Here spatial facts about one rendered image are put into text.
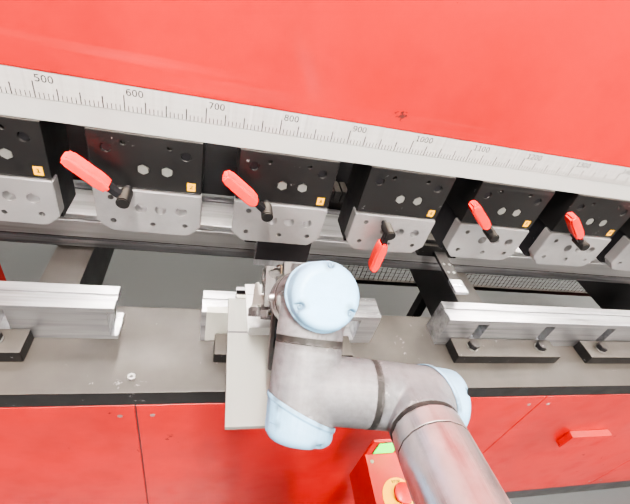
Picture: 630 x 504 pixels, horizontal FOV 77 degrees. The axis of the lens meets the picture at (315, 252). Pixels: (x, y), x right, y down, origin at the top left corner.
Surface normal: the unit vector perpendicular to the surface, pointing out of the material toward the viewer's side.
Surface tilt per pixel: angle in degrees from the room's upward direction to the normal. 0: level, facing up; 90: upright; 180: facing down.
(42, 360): 0
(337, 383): 23
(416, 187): 90
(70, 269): 0
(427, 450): 49
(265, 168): 90
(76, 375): 0
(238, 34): 90
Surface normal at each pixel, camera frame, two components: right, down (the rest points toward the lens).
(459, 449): 0.11, -0.93
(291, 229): 0.14, 0.66
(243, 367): 0.22, -0.75
